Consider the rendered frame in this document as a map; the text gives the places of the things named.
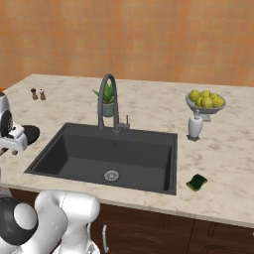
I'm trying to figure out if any silver sink drain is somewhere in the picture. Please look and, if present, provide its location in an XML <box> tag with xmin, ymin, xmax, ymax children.
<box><xmin>103</xmin><ymin>170</ymin><xmax>120</xmax><ymax>183</ymax></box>

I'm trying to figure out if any green and yellow sponge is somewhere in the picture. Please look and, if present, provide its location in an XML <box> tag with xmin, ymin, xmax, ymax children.
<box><xmin>185</xmin><ymin>173</ymin><xmax>209</xmax><ymax>193</ymax></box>

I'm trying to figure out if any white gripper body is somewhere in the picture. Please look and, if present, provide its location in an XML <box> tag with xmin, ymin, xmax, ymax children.
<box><xmin>0</xmin><ymin>131</ymin><xmax>30</xmax><ymax>154</ymax></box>

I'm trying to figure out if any grey fruit bowl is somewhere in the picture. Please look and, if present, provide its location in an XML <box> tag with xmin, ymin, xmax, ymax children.
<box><xmin>185</xmin><ymin>92</ymin><xmax>227</xmax><ymax>123</ymax></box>

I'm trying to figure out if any white soap dispenser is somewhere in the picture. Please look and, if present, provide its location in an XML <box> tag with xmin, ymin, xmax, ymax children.
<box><xmin>186</xmin><ymin>110</ymin><xmax>204</xmax><ymax>143</ymax></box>

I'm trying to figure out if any dark grey sink basin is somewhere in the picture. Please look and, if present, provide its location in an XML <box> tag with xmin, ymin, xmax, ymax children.
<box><xmin>24</xmin><ymin>121</ymin><xmax>179</xmax><ymax>196</ymax></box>

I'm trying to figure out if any dark wood cupboard door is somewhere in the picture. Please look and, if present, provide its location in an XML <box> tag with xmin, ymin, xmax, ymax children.
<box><xmin>187</xmin><ymin>219</ymin><xmax>254</xmax><ymax>254</ymax></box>
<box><xmin>88</xmin><ymin>202</ymin><xmax>196</xmax><ymax>254</ymax></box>

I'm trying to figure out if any green plant in grey pot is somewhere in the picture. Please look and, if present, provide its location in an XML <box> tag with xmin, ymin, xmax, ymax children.
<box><xmin>91</xmin><ymin>81</ymin><xmax>117</xmax><ymax>119</ymax></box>

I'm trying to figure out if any silver cupboard handle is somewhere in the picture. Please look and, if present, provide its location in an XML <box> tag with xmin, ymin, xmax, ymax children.
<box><xmin>101</xmin><ymin>224</ymin><xmax>110</xmax><ymax>254</ymax></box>

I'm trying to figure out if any dark grey arched tap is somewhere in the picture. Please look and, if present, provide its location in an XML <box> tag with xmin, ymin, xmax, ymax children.
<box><xmin>96</xmin><ymin>72</ymin><xmax>131</xmax><ymax>136</ymax></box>

